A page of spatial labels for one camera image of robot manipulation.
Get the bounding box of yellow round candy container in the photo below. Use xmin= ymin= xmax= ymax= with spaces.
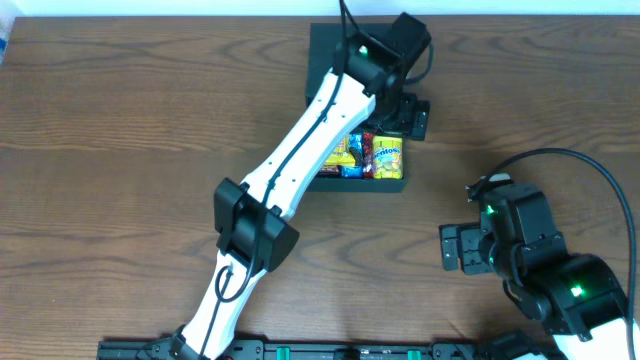
xmin=372 ymin=136 xmax=403 ymax=179

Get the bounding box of red hacks sweets bag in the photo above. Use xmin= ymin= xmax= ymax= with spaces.
xmin=362 ymin=133 xmax=375 ymax=179

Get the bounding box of blue oreo cookie pack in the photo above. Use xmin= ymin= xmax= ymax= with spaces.
xmin=340 ymin=133 xmax=364 ymax=179

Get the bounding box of yellow peanut butter snack packet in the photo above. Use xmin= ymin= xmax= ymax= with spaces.
xmin=324 ymin=135 xmax=356 ymax=166

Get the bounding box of red hello panda box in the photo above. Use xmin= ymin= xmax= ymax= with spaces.
xmin=317 ymin=166 xmax=341 ymax=177

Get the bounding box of dark green box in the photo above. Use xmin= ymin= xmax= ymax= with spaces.
xmin=304 ymin=23 xmax=408 ymax=193

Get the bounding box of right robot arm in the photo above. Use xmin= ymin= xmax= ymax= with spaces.
xmin=439 ymin=180 xmax=639 ymax=359

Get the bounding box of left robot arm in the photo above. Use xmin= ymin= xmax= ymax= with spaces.
xmin=168 ymin=13 xmax=431 ymax=359

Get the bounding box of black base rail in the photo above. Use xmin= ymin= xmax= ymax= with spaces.
xmin=96 ymin=332 xmax=571 ymax=360

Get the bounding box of right black cable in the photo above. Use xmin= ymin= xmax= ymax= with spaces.
xmin=487 ymin=147 xmax=640 ymax=346

